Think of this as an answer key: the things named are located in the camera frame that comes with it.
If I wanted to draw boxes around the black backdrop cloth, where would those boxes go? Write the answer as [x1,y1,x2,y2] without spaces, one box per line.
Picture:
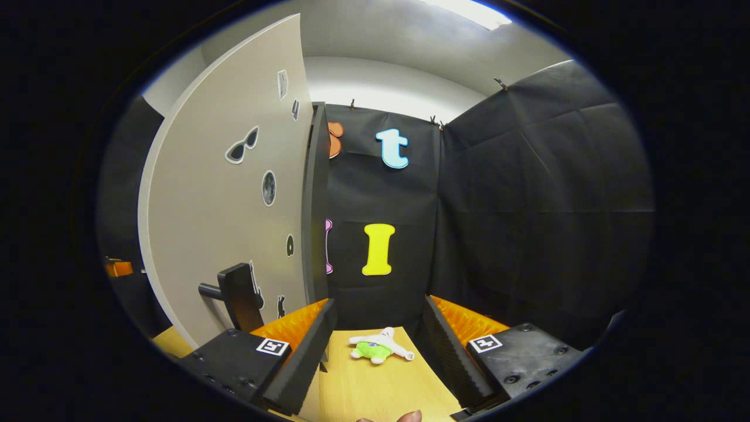
[97,59,656,352]

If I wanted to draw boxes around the green white plush toy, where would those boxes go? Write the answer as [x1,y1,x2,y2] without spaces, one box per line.
[349,327,415,365]

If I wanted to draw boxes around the long ceiling light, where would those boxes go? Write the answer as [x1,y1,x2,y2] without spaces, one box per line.
[422,0,512,31]

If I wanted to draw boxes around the black door handle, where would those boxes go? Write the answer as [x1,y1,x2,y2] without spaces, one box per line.
[198,263,265,333]

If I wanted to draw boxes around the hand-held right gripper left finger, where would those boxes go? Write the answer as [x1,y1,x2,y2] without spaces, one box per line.
[176,298,339,417]

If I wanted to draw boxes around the beige cabinet door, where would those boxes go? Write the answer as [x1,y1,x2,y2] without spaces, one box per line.
[138,13,315,350]

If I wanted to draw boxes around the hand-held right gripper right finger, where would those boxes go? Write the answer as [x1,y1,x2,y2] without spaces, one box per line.
[423,295,592,414]

